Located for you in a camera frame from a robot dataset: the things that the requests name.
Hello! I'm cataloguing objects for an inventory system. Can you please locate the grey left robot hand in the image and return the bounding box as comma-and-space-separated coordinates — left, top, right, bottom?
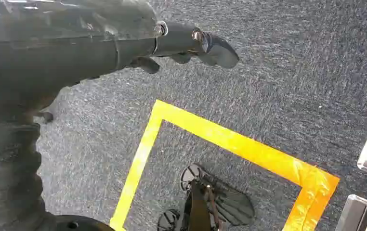
0, 0, 240, 126

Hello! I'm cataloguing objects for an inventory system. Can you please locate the ribbed grey left arm sleeve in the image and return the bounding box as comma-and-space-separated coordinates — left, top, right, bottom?
0, 121, 58, 231

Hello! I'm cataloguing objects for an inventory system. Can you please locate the black round robot joint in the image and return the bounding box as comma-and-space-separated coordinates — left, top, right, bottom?
54, 215, 117, 231

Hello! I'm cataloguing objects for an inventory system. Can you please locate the yellow floor tape square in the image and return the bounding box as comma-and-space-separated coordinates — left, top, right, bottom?
109, 99, 341, 231

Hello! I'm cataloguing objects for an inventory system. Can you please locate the black robot leg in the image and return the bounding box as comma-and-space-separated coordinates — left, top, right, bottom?
182, 179, 224, 231

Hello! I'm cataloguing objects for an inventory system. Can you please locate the black robot foot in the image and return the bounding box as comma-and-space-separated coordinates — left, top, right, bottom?
157, 163, 256, 231

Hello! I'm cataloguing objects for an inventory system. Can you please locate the steel bench frame leg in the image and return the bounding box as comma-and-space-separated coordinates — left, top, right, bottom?
334, 194, 367, 231

